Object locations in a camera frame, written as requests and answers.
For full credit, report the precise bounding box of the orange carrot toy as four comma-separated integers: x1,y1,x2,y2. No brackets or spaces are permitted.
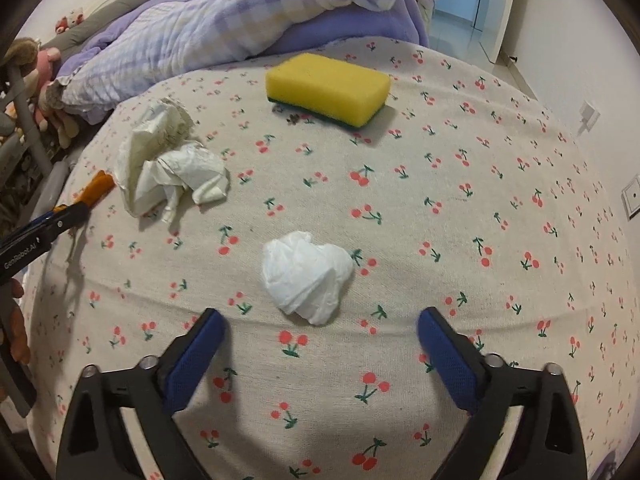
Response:
74,170,115,209

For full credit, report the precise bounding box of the white paper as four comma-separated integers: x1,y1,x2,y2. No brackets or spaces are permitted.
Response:
113,99,229,226

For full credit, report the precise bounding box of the white tissue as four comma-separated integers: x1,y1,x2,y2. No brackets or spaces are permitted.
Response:
262,231,355,326

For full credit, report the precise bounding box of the left hand orange glove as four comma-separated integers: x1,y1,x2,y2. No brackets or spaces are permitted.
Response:
0,278,33,401

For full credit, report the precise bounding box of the pink plush toy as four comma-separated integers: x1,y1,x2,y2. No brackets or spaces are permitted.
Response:
34,48,79,150

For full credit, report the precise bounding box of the brown plush blanket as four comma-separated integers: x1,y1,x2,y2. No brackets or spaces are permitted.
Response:
1,38,39,82

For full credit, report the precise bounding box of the purple plaid quilt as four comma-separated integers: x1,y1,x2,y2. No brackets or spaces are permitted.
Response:
50,0,396,122

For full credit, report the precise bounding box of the grey long bolster pillow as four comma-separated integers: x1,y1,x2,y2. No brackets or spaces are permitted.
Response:
41,0,151,51

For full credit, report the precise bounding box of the yellow green sponge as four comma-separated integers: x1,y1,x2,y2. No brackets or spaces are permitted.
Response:
265,52,392,128

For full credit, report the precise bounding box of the purple bed sheet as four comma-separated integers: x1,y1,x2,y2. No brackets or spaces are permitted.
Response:
49,0,432,126

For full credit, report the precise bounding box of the white door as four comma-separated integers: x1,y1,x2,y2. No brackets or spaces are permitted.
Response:
475,0,513,64

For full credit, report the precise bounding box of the white wall socket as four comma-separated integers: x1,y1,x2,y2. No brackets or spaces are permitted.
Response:
622,174,640,219

